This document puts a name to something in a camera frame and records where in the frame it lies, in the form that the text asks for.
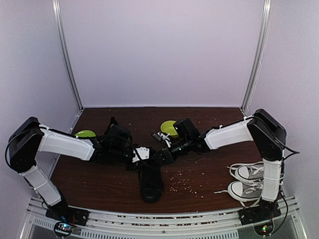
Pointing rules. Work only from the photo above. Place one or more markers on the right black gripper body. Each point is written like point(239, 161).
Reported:
point(173, 156)

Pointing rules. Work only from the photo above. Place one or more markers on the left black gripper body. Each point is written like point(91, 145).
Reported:
point(116, 156)

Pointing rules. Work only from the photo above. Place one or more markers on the black sneaker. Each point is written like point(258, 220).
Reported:
point(116, 136)
point(151, 183)

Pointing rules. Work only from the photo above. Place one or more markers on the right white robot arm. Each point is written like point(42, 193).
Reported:
point(269, 137)

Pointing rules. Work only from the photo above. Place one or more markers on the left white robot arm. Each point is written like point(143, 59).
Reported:
point(32, 137)

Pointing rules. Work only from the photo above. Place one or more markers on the green bowl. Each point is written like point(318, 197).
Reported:
point(168, 128)

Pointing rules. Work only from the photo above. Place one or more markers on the green plate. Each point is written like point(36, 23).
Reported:
point(85, 134)

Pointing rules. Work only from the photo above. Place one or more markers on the grey sneaker rear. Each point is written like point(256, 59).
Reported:
point(247, 172)

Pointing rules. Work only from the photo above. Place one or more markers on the grey sneaker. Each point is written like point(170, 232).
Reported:
point(244, 193)
point(247, 172)

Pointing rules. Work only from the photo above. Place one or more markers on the grey sneaker front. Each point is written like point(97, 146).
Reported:
point(244, 193)

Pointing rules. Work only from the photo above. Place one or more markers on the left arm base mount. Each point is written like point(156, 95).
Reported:
point(67, 221)

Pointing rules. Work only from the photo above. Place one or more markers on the aluminium front rail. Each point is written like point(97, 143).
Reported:
point(222, 224)

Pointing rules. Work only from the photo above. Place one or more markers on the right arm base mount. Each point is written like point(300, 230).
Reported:
point(261, 216)

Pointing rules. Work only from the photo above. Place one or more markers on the left aluminium frame post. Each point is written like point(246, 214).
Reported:
point(65, 53)

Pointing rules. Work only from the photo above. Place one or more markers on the aluminium frame post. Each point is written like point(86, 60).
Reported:
point(261, 46)
point(65, 53)

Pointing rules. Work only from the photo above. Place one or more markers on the right aluminium frame post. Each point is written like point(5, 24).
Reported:
point(261, 46)

